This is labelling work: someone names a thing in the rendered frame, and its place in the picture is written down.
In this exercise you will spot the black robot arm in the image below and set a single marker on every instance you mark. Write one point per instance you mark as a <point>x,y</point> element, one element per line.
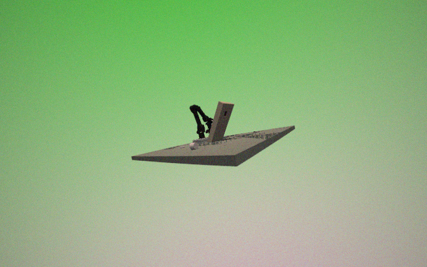
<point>200,127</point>

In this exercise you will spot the small white cylinder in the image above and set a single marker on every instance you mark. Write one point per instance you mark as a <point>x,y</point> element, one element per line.
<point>193,145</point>

